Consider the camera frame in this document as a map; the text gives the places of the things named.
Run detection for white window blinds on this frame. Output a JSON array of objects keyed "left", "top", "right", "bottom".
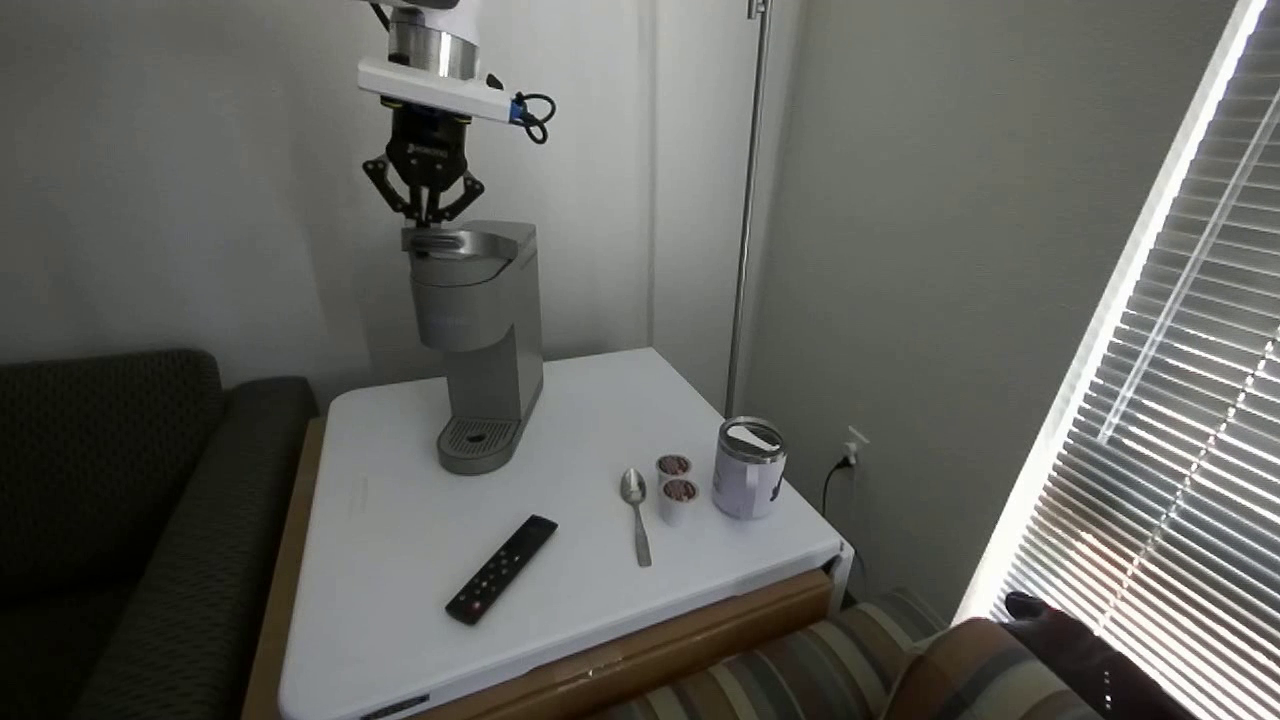
[{"left": 982, "top": 0, "right": 1280, "bottom": 720}]

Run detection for grey pod coffee maker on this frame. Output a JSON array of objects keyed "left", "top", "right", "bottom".
[{"left": 400, "top": 216, "right": 546, "bottom": 480}]

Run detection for striped sofa cushion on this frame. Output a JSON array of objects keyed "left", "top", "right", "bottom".
[{"left": 874, "top": 614, "right": 1082, "bottom": 720}]

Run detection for metal spoon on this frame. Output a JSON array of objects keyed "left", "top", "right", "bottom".
[{"left": 614, "top": 464, "right": 661, "bottom": 573}]

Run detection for black remote control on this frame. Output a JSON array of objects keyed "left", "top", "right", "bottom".
[{"left": 444, "top": 512, "right": 564, "bottom": 627}]

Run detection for wooden side table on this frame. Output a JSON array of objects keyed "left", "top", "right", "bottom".
[{"left": 241, "top": 412, "right": 860, "bottom": 720}]

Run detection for striped sofa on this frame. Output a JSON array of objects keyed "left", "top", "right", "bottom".
[{"left": 584, "top": 595, "right": 964, "bottom": 720}]

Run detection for dark grey sofa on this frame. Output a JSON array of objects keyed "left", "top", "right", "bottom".
[{"left": 0, "top": 350, "right": 323, "bottom": 720}]

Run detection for grey coffee maker lid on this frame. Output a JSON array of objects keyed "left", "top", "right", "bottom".
[{"left": 400, "top": 222, "right": 522, "bottom": 274}]

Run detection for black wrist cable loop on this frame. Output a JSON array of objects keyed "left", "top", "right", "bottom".
[{"left": 502, "top": 90, "right": 564, "bottom": 149}]

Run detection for white wall outlet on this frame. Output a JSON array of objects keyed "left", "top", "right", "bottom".
[{"left": 835, "top": 425, "right": 874, "bottom": 473}]

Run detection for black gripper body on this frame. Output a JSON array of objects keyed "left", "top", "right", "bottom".
[{"left": 380, "top": 100, "right": 472, "bottom": 190}]

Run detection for black plugged power cord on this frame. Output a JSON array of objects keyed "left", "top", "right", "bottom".
[{"left": 815, "top": 450, "right": 860, "bottom": 519}]

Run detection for white plastic table board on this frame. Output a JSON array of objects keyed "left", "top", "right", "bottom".
[{"left": 275, "top": 344, "right": 846, "bottom": 720}]

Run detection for thin metal pole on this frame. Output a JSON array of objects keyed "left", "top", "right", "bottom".
[{"left": 720, "top": 0, "right": 775, "bottom": 419}]

